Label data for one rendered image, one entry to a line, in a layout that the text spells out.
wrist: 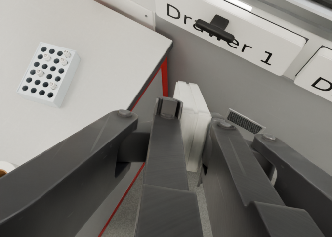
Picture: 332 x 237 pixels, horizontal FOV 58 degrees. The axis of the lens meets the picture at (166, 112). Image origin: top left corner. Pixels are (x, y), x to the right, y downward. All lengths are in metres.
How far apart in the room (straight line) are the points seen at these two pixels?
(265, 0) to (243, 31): 0.07
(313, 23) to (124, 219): 1.09
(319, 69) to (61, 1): 0.60
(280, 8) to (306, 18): 0.04
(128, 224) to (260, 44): 1.00
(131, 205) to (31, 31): 0.86
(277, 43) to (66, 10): 0.50
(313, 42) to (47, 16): 0.59
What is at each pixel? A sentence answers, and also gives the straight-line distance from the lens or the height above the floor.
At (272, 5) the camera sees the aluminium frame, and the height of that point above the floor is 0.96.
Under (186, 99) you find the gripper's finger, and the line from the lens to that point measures 0.16.
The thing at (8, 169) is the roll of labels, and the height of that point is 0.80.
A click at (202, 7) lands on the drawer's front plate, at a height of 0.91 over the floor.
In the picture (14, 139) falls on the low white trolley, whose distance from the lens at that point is 0.70.
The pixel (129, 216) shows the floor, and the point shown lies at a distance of 1.37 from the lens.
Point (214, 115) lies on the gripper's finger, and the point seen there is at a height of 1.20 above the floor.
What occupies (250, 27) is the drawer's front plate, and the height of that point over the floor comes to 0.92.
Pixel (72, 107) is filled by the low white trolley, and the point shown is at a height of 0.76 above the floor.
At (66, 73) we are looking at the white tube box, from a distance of 0.67.
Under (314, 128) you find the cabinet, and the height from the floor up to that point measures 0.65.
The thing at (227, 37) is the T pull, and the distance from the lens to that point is 0.54.
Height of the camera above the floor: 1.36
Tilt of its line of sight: 71 degrees down
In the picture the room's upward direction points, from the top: 3 degrees counter-clockwise
